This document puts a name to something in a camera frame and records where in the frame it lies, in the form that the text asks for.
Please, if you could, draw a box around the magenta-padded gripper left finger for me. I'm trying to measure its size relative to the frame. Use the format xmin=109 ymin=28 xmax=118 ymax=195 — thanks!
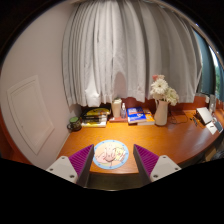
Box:
xmin=45 ymin=143 xmax=95 ymax=188

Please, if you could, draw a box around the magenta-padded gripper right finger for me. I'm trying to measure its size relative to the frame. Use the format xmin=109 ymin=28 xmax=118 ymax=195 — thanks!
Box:
xmin=132 ymin=143 xmax=182 ymax=187

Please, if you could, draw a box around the round cartoon-print mouse pad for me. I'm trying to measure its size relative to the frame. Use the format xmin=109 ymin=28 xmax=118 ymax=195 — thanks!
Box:
xmin=92 ymin=139 xmax=130 ymax=170

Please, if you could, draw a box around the green dark mug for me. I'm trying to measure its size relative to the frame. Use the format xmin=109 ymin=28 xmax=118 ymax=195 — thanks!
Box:
xmin=66 ymin=116 xmax=83 ymax=132

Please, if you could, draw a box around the yellow orange book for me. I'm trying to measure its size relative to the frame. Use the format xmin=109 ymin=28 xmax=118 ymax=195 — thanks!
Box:
xmin=137 ymin=111 xmax=156 ymax=127

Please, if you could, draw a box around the white yellow book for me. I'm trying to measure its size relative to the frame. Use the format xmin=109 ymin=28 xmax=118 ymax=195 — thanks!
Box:
xmin=81 ymin=120 xmax=108 ymax=128

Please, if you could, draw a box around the white ceramic vase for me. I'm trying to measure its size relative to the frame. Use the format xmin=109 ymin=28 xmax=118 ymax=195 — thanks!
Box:
xmin=153 ymin=99 xmax=170 ymax=127

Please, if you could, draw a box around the blue cover book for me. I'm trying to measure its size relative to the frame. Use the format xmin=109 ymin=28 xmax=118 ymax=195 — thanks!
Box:
xmin=126 ymin=106 xmax=148 ymax=125

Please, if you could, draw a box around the black yellow cover book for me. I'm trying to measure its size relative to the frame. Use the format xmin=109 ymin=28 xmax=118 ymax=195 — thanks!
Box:
xmin=80 ymin=107 xmax=112 ymax=120

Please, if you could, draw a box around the white card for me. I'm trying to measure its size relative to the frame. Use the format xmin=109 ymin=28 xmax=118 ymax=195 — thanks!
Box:
xmin=205 ymin=120 xmax=224 ymax=135

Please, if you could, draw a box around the clear spray bottle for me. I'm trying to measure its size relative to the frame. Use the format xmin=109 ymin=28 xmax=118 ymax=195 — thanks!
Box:
xmin=120 ymin=102 xmax=128 ymax=119

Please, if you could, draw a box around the red-brown flat book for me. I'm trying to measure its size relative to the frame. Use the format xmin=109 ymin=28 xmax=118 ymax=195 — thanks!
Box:
xmin=108 ymin=115 xmax=129 ymax=123

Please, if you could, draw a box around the white flat device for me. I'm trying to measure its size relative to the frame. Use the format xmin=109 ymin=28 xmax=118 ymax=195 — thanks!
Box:
xmin=195 ymin=106 xmax=214 ymax=126

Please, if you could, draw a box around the beige travel tumbler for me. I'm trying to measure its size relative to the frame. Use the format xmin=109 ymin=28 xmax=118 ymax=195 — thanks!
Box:
xmin=111 ymin=97 xmax=123 ymax=119

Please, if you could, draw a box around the white flower bouquet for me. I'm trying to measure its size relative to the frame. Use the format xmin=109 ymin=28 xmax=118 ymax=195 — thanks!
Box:
xmin=149 ymin=74 xmax=180 ymax=107

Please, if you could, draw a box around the white curtain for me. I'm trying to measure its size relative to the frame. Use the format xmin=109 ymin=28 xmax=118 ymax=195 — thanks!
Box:
xmin=61 ymin=0 xmax=204 ymax=108

